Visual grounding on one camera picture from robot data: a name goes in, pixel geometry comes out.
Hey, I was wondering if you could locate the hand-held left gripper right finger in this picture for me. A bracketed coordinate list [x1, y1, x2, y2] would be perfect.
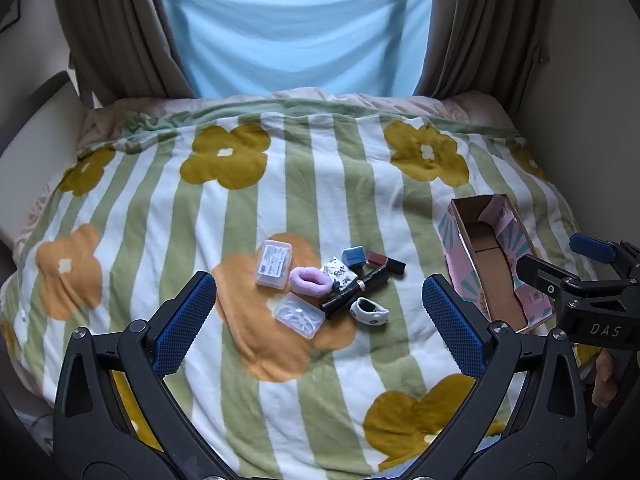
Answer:
[421, 273, 588, 480]

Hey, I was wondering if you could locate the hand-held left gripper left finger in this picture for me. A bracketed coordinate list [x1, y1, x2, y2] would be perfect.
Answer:
[52, 270, 236, 480]

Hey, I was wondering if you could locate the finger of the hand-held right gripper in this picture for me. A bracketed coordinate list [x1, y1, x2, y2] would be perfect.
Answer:
[570, 233, 640, 281]
[515, 254, 581, 296]

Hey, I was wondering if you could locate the pink printed cardboard box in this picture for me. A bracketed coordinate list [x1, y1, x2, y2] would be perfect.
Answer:
[439, 194, 556, 333]

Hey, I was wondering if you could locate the white ring band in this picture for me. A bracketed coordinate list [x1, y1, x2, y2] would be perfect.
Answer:
[349, 297, 390, 332]

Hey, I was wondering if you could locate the labelled clear plastic case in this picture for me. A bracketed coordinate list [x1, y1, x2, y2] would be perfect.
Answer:
[255, 240, 293, 289]

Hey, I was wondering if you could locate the black cosmetic tube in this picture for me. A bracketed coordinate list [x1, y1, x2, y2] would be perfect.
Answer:
[320, 266, 390, 320]

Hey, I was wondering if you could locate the clear case with white picks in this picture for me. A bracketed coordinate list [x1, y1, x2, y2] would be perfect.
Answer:
[273, 292, 325, 339]

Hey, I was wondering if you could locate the pink plush scrunchie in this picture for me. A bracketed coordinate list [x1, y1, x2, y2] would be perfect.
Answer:
[290, 266, 333, 296]

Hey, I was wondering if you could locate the person's right hand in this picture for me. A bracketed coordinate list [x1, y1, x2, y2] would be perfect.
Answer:
[592, 349, 618, 409]

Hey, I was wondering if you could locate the red and black lipstick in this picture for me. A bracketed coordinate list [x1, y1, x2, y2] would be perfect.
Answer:
[364, 251, 407, 277]

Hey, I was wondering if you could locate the floral striped blanket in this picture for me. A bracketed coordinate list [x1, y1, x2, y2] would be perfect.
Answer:
[0, 102, 601, 480]

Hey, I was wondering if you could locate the black and white patterned packet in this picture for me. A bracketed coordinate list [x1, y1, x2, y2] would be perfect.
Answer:
[320, 256, 358, 297]

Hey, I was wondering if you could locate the cream padded headboard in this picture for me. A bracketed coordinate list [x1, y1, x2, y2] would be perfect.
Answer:
[0, 72, 93, 256]

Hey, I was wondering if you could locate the brown curtain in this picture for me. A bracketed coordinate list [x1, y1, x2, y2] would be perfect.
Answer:
[415, 0, 551, 106]
[50, 0, 201, 111]

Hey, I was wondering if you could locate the light blue cloth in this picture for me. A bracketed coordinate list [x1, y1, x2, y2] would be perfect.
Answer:
[157, 0, 436, 99]

